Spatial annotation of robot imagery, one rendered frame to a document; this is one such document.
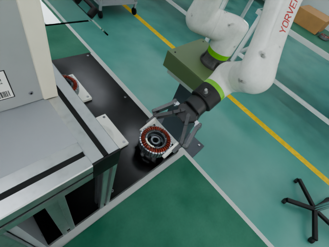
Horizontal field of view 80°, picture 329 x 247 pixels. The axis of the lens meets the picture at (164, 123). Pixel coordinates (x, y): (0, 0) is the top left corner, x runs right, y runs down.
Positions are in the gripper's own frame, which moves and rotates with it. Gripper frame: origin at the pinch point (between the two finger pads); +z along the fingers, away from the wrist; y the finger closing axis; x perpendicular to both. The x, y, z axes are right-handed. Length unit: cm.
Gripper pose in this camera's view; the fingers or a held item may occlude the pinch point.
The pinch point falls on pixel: (155, 140)
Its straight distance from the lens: 66.9
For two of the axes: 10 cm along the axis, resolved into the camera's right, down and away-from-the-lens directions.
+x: 1.2, 3.1, 9.4
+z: -7.5, 6.5, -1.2
